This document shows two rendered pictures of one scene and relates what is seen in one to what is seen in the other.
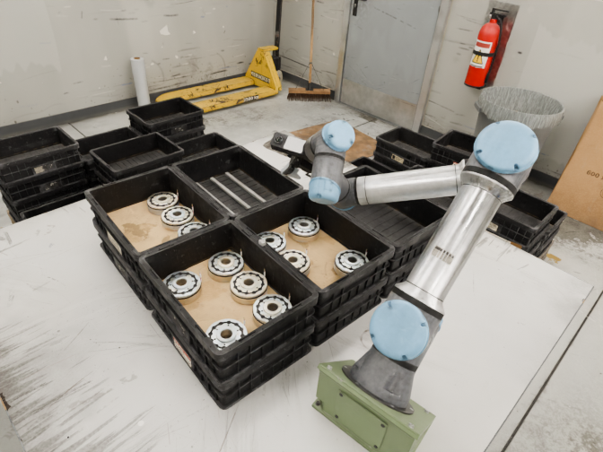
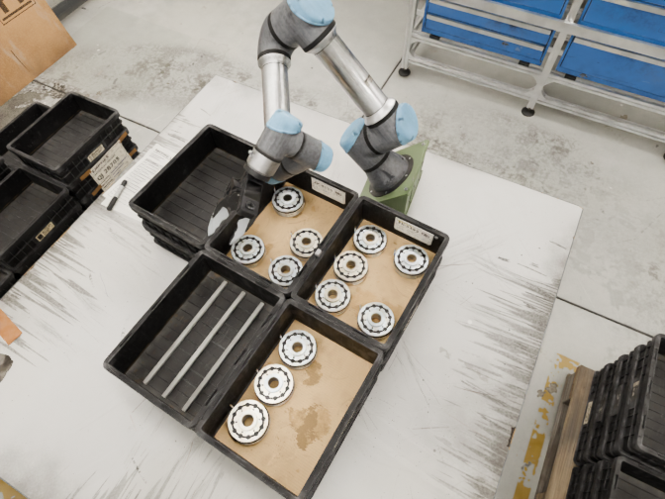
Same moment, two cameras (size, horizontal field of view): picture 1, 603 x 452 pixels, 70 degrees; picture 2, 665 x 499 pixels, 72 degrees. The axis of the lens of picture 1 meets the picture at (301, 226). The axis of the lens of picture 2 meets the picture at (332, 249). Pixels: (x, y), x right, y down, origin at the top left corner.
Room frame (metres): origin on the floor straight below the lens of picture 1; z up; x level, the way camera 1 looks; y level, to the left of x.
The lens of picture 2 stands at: (1.04, 0.75, 2.06)
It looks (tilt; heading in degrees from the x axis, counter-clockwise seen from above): 60 degrees down; 257
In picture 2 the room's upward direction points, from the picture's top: 2 degrees counter-clockwise
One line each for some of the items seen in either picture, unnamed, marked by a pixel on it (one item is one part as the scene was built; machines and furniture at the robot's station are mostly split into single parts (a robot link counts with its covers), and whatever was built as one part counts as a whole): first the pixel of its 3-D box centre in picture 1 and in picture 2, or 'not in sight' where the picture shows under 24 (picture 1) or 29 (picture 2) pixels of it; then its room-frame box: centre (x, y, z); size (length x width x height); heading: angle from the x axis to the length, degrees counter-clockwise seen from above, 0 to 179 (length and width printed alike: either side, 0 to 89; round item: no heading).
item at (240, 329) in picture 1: (226, 335); (411, 258); (0.66, 0.16, 0.86); 0.10 x 0.10 x 0.01
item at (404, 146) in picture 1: (406, 163); not in sight; (2.66, -0.69, 0.31); 0.40 x 0.30 x 0.34; 47
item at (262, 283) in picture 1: (249, 283); (350, 265); (0.84, 0.13, 0.86); 0.10 x 0.10 x 0.01
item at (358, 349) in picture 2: (158, 220); (295, 396); (1.08, 0.46, 0.87); 0.40 x 0.30 x 0.11; 43
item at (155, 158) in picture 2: not in sight; (148, 181); (1.44, -0.50, 0.70); 0.33 x 0.23 x 0.01; 47
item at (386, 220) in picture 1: (376, 215); (210, 191); (1.20, -0.25, 0.87); 0.40 x 0.30 x 0.11; 43
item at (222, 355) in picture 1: (226, 279); (372, 266); (0.79, 0.18, 0.92); 0.40 x 0.30 x 0.02; 43
